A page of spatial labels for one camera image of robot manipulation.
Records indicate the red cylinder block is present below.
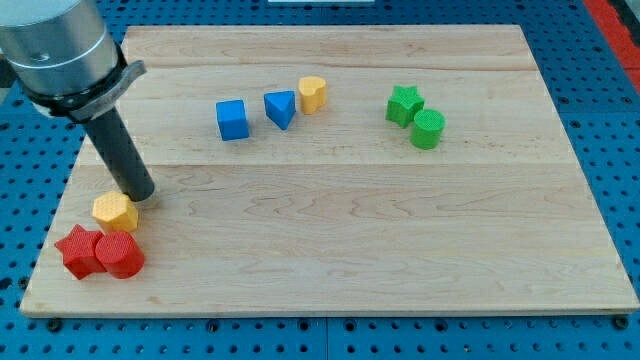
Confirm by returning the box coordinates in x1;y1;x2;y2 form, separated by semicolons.
95;231;145;279

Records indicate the yellow hexagon block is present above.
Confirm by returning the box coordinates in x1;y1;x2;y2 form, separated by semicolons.
92;191;139;233

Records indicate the green cylinder block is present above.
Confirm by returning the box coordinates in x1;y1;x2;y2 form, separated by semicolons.
410;109;446;150

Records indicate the blue cube block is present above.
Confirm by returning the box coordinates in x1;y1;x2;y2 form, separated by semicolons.
216;99;250;141

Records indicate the yellow heart block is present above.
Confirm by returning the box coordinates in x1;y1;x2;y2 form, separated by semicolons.
298;76;327;115

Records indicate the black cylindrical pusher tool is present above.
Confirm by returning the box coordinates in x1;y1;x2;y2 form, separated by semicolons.
83;108;155;202

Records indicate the blue triangle block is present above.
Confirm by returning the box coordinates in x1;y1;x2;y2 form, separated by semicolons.
263;90;296;130

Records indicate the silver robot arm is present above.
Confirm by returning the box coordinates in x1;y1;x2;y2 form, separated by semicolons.
1;0;146;123

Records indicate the wooden board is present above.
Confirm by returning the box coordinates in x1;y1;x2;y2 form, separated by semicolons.
21;25;639;319

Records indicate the red star block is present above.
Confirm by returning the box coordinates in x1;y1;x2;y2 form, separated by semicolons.
54;224;106;280

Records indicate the green star block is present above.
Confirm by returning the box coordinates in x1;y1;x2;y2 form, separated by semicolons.
385;85;425;128

